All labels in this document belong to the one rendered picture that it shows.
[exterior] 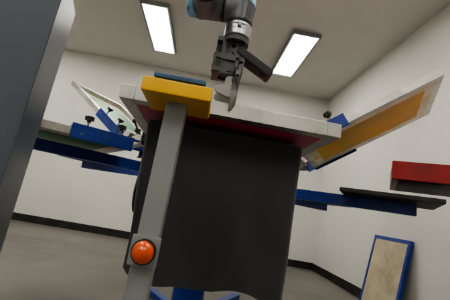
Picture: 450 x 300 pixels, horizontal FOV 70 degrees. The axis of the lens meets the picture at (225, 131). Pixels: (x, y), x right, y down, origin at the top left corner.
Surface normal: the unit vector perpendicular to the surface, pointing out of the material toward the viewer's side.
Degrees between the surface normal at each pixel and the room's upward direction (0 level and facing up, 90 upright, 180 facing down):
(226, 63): 89
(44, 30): 90
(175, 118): 90
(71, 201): 90
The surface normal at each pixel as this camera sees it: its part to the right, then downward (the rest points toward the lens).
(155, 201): 0.08, -0.22
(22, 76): 0.35, -0.16
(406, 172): -0.42, -0.28
